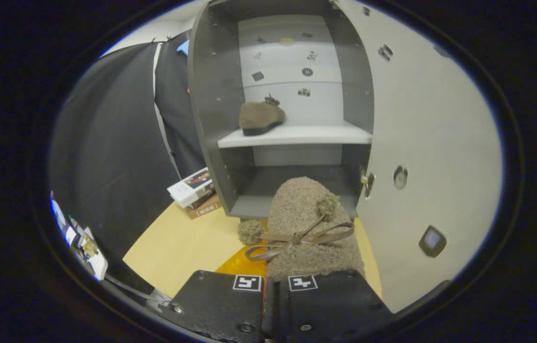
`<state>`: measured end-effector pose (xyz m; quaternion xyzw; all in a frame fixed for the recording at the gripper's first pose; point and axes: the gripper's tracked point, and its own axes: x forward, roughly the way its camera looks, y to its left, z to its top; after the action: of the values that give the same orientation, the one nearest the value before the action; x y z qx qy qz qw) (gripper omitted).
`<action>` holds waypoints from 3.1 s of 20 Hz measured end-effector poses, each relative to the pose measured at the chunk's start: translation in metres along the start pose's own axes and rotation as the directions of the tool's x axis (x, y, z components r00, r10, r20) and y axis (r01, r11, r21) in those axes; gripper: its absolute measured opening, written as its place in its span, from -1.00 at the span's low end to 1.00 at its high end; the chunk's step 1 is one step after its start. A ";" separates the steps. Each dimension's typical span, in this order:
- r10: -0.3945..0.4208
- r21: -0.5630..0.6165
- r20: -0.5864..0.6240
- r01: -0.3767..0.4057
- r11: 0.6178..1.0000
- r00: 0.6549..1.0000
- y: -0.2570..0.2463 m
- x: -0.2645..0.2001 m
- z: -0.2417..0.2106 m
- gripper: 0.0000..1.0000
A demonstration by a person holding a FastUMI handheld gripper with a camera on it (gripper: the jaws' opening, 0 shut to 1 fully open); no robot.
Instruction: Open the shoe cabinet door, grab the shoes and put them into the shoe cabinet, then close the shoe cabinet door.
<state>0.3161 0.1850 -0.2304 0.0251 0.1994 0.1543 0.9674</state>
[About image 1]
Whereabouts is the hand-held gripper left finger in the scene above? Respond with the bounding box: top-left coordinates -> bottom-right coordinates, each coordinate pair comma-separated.
169,244 -> 269,343

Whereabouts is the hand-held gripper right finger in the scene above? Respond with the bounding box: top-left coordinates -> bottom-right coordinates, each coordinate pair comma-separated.
268,269 -> 395,343

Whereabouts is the brown fuzzy shoe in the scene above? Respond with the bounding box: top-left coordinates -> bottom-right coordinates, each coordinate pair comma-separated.
237,176 -> 366,282
239,94 -> 286,136

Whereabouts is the light grey shoe cabinet door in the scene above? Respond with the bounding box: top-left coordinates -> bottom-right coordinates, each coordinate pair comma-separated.
333,0 -> 503,314

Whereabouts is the dark grey shoe cabinet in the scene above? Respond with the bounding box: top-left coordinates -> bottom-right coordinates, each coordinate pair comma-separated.
188,0 -> 375,220

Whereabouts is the brown book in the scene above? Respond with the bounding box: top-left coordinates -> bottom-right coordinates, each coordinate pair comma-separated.
185,187 -> 223,220

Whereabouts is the white book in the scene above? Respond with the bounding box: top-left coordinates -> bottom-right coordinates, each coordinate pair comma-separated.
167,168 -> 214,209

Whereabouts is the colourful printed clutter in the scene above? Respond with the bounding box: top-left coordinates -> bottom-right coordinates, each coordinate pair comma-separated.
50,191 -> 109,282

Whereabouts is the black backdrop cloth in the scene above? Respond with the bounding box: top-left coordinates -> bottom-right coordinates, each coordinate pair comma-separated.
50,30 -> 207,267

